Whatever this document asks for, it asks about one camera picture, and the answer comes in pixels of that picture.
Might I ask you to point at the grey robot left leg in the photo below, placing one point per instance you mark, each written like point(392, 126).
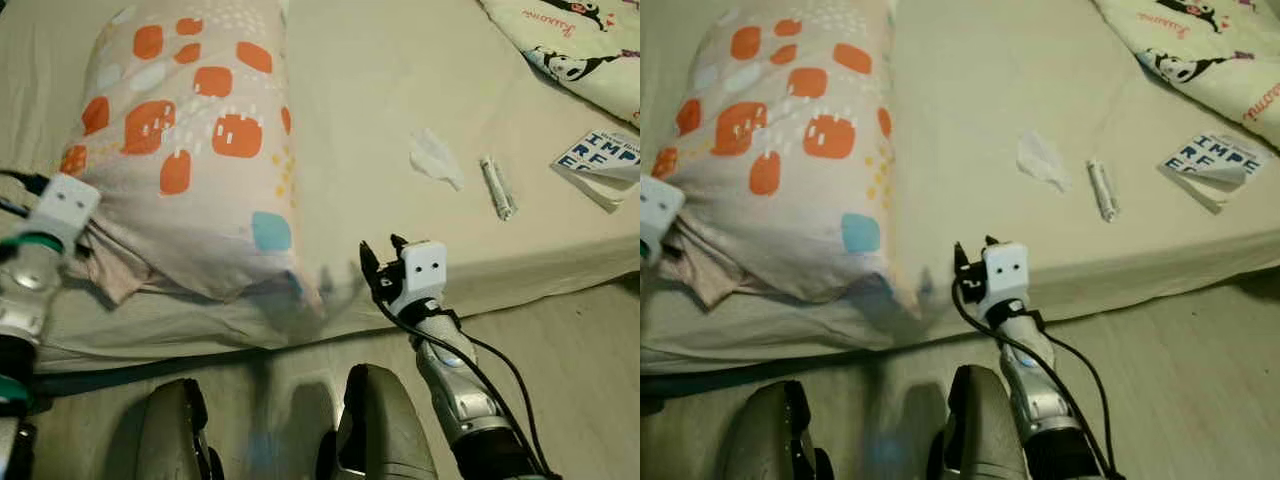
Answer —
point(770, 430)
point(170, 430)

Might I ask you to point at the cream quilt with cartoon print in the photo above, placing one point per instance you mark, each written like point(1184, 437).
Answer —
point(590, 40)
point(1220, 60)

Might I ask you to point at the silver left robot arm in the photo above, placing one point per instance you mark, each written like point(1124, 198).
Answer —
point(25, 300)

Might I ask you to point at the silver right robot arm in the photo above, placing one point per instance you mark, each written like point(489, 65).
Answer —
point(455, 385)
point(1035, 385)

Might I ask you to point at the white book with blue letters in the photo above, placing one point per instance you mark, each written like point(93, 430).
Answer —
point(600, 155)
point(1215, 158)

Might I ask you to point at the grey robot right leg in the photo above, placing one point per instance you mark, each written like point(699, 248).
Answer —
point(385, 430)
point(985, 430)

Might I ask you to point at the pink pillow with orange patches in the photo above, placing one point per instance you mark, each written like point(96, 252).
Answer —
point(800, 100)
point(200, 100)

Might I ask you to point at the bed with beige sheet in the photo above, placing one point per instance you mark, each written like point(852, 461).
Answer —
point(1000, 100)
point(400, 100)

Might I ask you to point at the grey robot leg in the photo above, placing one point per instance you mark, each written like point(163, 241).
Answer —
point(385, 430)
point(985, 430)
point(770, 430)
point(170, 430)

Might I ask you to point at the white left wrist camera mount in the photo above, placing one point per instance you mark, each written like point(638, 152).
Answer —
point(65, 205)
point(660, 210)

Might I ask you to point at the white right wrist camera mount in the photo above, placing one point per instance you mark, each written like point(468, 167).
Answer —
point(1005, 268)
point(425, 265)

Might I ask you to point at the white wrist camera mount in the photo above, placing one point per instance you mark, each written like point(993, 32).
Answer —
point(660, 210)
point(65, 205)
point(425, 265)
point(1005, 268)

